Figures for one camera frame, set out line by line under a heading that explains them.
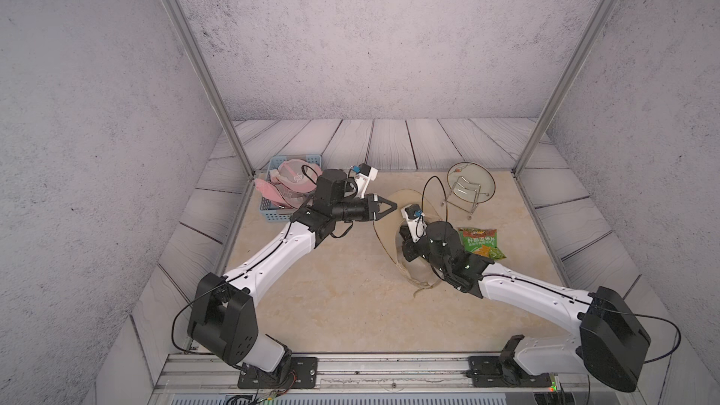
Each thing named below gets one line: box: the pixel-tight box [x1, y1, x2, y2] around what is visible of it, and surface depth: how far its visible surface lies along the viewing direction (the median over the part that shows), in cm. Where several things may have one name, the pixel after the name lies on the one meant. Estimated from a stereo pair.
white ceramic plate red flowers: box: [446, 162, 497, 204], surface depth 103 cm
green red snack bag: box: [458, 226, 507, 261], surface depth 95 cm
